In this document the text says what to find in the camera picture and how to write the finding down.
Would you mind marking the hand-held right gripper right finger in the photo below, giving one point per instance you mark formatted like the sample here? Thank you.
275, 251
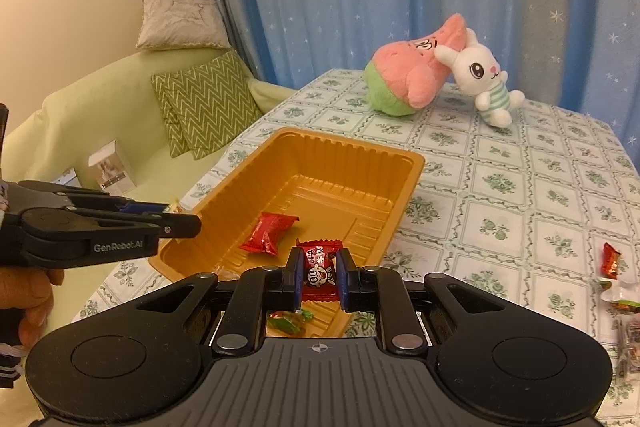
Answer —
344, 279

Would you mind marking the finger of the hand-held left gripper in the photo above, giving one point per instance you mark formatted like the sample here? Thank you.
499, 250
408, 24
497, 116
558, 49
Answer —
100, 198
125, 224

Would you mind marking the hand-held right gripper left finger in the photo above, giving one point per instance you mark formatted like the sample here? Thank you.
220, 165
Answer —
297, 279

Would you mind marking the red cartoon face snack packet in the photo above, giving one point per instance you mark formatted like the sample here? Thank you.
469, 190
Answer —
320, 274

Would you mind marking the green red candy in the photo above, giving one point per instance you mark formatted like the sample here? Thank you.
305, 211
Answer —
290, 322

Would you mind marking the plain red snack packet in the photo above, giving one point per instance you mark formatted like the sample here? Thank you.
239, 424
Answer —
267, 232

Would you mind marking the orange plastic tray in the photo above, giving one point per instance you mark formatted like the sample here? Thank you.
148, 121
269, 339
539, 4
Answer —
325, 177

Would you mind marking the small red candy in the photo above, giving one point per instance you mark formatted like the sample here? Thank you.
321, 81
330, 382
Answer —
611, 262

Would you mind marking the silver green snack packet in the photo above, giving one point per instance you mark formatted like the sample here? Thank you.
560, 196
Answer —
625, 299

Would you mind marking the transparent grey snack packet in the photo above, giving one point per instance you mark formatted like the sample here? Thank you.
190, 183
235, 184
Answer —
631, 347

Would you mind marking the person's left hand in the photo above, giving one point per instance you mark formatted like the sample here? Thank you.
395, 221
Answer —
30, 294

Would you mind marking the white cardboard box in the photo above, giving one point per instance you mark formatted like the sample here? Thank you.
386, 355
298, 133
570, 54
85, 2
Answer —
111, 167

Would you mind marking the blue cardboard box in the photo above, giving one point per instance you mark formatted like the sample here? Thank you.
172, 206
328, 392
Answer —
65, 179

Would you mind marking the light green sofa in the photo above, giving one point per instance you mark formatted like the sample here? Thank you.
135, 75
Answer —
100, 107

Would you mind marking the green chevron pillow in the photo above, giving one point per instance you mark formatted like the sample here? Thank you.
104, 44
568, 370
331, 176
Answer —
167, 117
215, 102

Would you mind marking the beige pillow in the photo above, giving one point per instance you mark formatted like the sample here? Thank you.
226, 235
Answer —
180, 22

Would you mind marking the pink starfish plush toy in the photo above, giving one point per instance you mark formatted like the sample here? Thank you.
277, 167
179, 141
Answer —
405, 72

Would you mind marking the white rabbit plush toy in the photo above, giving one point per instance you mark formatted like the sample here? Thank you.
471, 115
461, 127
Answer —
477, 69

